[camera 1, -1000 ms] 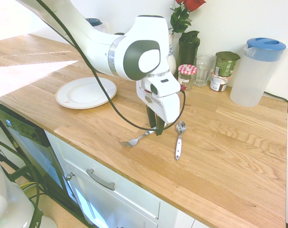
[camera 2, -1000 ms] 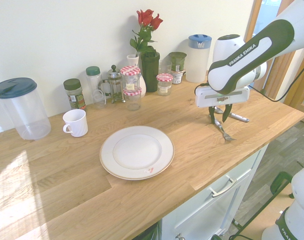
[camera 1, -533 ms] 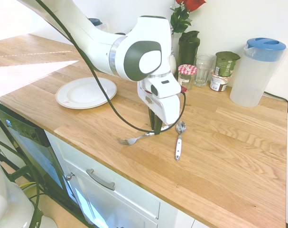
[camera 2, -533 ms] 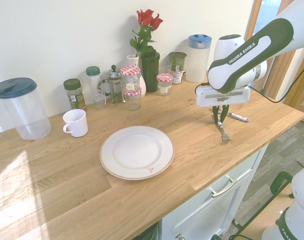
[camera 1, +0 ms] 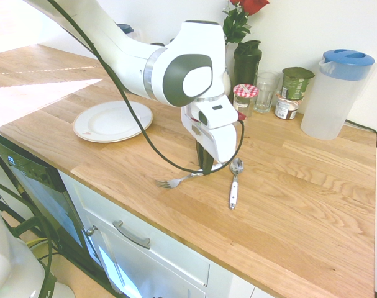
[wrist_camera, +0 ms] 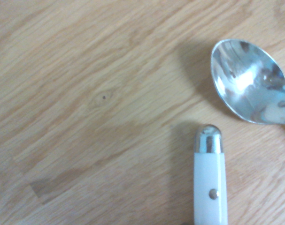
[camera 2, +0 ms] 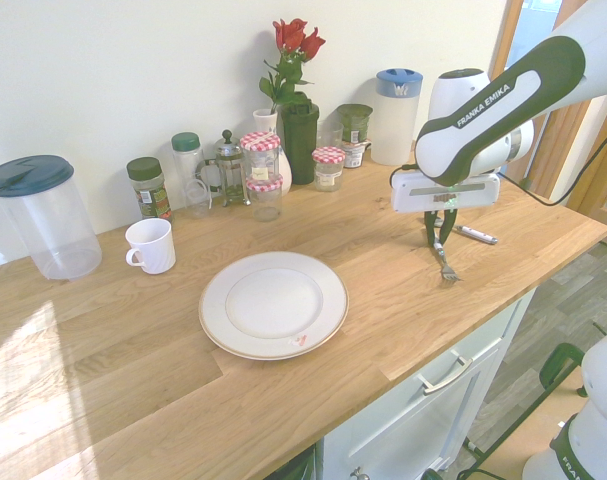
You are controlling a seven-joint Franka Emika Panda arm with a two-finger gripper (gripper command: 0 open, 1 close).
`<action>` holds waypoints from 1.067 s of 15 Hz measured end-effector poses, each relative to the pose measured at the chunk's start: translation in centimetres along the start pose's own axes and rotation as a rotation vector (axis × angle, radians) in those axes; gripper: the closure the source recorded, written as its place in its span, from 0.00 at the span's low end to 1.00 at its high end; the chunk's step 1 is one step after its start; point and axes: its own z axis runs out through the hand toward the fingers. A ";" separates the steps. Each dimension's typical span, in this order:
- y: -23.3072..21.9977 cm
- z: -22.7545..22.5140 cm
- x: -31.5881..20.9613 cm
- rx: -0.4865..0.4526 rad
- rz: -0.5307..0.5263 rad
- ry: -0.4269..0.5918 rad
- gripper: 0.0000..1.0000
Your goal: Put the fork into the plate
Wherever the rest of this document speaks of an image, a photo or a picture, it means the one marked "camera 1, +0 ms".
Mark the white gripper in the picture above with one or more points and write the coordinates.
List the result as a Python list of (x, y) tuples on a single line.
[(222, 142)]

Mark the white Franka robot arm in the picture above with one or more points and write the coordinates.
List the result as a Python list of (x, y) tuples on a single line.
[(163, 68)]

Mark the white rounded robot base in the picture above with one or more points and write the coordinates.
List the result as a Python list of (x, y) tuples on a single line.
[(8, 267)]

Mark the white plate with gold rim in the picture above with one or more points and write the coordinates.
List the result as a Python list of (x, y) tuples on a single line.
[(107, 125)]

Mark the labelled jar red checkered lid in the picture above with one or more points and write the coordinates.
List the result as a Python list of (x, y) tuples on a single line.
[(245, 104)]

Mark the white vase blue floral print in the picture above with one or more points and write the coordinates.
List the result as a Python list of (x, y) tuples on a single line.
[(228, 82)]

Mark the clear drinking glass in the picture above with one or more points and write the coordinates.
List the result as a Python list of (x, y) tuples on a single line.
[(266, 91)]

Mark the white brown yoghurt cup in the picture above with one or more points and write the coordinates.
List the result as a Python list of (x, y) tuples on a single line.
[(287, 108)]

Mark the white kitchen cabinet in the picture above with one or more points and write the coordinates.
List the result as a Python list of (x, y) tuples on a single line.
[(163, 257)]

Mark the dark green shaker bottle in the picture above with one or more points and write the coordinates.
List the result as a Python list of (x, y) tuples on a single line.
[(247, 62)]

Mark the green yoghurt cup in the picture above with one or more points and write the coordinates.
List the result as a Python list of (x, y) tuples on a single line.
[(297, 82)]

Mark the green-lidded spice bottle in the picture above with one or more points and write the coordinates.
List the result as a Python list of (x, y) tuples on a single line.
[(172, 40)]

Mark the metal cabinet knob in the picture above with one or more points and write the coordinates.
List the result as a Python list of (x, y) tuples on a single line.
[(91, 230)]

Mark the red roses with leaves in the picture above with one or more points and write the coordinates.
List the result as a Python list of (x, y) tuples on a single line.
[(238, 21)]

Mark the clear pitcher with blue lid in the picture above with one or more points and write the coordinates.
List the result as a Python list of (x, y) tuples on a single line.
[(334, 99)]

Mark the blue-lidded container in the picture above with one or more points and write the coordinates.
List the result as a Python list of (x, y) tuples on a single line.
[(126, 29)]

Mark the black dishwasher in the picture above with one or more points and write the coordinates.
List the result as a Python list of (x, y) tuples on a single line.
[(42, 192)]

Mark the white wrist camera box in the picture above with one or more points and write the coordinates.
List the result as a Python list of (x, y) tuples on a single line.
[(219, 113)]

